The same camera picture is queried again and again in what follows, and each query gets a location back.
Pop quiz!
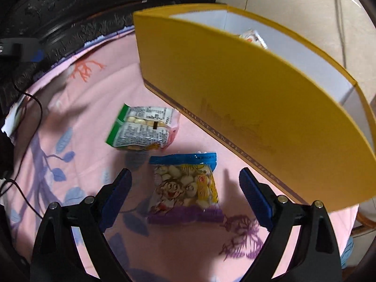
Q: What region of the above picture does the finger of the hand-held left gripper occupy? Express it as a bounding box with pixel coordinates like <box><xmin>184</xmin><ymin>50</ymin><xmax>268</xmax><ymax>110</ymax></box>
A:
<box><xmin>20</xmin><ymin>43</ymin><xmax>45</xmax><ymax>63</ymax></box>

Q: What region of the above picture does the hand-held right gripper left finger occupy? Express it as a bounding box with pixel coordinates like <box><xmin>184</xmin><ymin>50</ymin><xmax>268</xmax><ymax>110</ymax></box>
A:
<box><xmin>29</xmin><ymin>169</ymin><xmax>133</xmax><ymax>282</ymax></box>

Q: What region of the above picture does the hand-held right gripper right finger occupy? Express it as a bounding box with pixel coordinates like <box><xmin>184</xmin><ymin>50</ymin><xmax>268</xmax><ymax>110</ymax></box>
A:
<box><xmin>238</xmin><ymin>167</ymin><xmax>343</xmax><ymax>282</ymax></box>

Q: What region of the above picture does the purple and blue peanut packet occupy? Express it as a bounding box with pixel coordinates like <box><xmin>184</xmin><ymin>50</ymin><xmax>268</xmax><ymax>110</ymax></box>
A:
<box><xmin>147</xmin><ymin>152</ymin><xmax>225</xmax><ymax>225</ymax></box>

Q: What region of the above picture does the green edged silver packet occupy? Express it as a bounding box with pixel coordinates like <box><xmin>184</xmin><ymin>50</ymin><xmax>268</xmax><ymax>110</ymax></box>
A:
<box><xmin>105</xmin><ymin>103</ymin><xmax>180</xmax><ymax>152</ymax></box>

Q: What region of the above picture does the yellow cardboard box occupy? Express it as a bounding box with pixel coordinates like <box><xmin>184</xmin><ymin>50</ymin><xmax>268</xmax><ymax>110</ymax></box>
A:
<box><xmin>133</xmin><ymin>4</ymin><xmax>376</xmax><ymax>212</ymax></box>

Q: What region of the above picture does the pile of snack packets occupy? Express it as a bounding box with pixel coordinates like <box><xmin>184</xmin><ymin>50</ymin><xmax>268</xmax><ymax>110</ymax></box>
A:
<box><xmin>239</xmin><ymin>29</ymin><xmax>268</xmax><ymax>50</ymax></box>

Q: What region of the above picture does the pink printed blanket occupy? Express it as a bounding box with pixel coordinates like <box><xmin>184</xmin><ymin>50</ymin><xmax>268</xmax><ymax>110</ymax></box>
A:
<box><xmin>0</xmin><ymin>25</ymin><xmax>360</xmax><ymax>282</ymax></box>

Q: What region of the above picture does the dark carved wooden bench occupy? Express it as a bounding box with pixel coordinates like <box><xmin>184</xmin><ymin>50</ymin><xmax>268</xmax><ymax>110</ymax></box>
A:
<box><xmin>0</xmin><ymin>0</ymin><xmax>218</xmax><ymax>115</ymax></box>

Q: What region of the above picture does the blue cloth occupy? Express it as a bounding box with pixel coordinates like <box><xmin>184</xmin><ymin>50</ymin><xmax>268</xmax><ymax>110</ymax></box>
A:
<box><xmin>341</xmin><ymin>236</ymin><xmax>353</xmax><ymax>268</ymax></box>

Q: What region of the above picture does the wooden armchair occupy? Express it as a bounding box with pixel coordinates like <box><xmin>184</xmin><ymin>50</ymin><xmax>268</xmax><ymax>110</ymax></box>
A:
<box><xmin>351</xmin><ymin>201</ymin><xmax>373</xmax><ymax>237</ymax></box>

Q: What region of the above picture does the black cable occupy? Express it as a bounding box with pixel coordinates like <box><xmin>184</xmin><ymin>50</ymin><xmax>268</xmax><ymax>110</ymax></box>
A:
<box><xmin>0</xmin><ymin>90</ymin><xmax>44</xmax><ymax>221</ymax></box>

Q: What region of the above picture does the grey power cable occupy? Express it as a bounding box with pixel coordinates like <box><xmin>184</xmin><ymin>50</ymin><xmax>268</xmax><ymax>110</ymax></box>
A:
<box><xmin>335</xmin><ymin>0</ymin><xmax>351</xmax><ymax>69</ymax></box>

